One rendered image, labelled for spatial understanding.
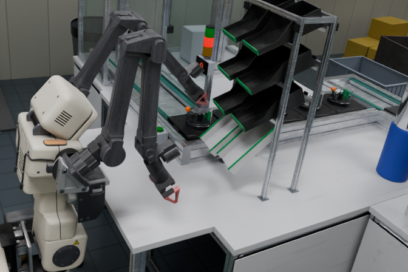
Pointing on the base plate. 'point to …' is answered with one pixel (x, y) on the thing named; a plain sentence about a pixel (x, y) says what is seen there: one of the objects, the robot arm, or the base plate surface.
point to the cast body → (202, 107)
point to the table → (146, 203)
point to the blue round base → (394, 156)
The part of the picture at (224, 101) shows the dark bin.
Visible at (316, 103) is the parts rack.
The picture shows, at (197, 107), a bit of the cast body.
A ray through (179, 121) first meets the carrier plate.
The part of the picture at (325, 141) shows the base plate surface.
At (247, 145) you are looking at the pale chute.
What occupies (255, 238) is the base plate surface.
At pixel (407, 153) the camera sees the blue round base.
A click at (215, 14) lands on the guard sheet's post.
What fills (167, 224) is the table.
